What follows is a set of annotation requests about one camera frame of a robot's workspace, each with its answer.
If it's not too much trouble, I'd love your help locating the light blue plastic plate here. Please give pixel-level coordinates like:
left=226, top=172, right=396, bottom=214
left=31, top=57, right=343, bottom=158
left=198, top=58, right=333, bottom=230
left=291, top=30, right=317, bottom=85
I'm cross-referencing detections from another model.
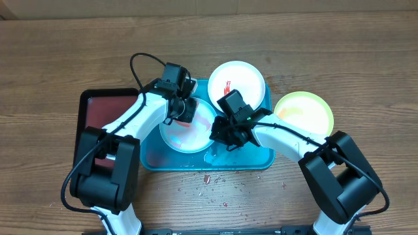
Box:
left=159, top=98, right=216, bottom=153

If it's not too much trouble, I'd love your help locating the yellow-green plastic plate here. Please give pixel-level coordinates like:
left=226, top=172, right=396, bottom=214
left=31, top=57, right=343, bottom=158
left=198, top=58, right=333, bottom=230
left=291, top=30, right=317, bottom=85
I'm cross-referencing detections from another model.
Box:
left=274, top=91, right=334, bottom=136

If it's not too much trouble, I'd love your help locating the green orange scrub sponge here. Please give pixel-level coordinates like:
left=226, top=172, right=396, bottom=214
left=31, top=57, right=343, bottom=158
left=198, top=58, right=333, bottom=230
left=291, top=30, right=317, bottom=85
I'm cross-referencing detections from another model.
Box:
left=175, top=120, right=192, bottom=128

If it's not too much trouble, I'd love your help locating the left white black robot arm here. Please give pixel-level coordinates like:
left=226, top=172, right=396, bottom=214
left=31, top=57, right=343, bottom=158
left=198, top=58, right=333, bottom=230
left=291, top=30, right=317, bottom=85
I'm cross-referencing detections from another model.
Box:
left=61, top=78, right=198, bottom=234

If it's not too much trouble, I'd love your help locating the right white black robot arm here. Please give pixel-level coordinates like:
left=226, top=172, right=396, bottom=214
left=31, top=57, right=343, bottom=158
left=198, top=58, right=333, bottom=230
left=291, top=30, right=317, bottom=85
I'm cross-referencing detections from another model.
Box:
left=210, top=108, right=390, bottom=234

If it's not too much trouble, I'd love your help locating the teal plastic tray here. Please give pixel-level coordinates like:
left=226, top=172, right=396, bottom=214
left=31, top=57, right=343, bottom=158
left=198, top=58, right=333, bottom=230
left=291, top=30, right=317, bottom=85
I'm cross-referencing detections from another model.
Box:
left=140, top=79, right=276, bottom=171

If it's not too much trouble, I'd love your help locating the black rectangular tray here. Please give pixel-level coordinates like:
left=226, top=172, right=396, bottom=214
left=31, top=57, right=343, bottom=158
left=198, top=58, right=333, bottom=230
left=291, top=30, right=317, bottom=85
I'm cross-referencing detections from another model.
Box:
left=73, top=88, right=139, bottom=165

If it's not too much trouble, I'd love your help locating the white pink-rimmed plate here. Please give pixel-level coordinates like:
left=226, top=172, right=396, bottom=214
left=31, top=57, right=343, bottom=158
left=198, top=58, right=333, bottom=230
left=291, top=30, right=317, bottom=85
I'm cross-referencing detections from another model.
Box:
left=208, top=61, right=266, bottom=112

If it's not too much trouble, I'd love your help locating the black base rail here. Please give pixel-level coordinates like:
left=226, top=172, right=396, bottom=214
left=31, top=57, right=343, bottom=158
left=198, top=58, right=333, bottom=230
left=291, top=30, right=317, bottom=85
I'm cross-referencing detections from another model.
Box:
left=81, top=225, right=372, bottom=235

